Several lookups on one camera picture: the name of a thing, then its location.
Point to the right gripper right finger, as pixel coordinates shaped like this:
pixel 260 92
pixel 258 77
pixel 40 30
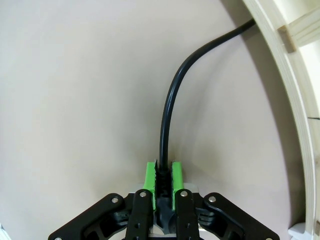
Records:
pixel 185 212

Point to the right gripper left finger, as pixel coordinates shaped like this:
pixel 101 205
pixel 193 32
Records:
pixel 140 212

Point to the white plastic shelf foot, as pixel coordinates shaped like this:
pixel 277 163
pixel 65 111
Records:
pixel 297 228

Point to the light wooden shelf unit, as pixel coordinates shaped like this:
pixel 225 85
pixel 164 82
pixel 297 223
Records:
pixel 287 100

